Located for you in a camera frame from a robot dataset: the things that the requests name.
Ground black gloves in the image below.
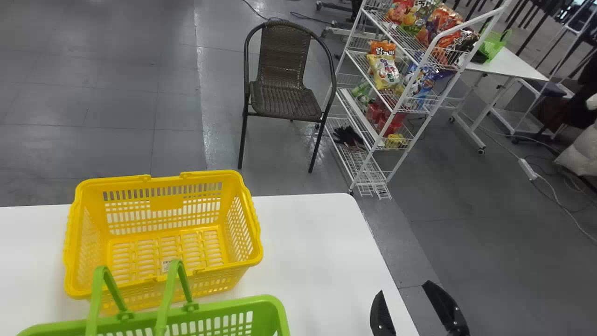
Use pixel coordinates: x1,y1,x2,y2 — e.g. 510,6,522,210
333,126,366,150

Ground small green basket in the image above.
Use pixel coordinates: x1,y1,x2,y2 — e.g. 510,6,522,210
471,29,512,64

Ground white wire rack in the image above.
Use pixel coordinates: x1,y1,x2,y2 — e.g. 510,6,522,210
323,0,507,200

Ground brown wicker chair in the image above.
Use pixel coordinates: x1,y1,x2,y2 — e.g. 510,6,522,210
238,20,337,174

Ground yellow snack packet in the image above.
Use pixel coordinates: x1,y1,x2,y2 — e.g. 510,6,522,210
366,54,402,91

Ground white side table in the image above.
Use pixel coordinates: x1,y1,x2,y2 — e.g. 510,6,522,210
449,46,550,155

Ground yellow basket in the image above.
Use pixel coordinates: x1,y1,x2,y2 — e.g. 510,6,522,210
63,170,264,314

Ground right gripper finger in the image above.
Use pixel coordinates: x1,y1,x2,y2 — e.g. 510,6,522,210
422,280,471,336
370,290,397,336

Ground white power strip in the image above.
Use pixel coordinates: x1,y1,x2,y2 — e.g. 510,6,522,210
518,158,539,181

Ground orange snack packet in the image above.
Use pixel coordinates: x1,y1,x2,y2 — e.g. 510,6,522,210
369,41,397,56

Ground red snack packet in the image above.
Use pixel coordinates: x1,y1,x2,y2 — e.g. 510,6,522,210
377,111,407,137

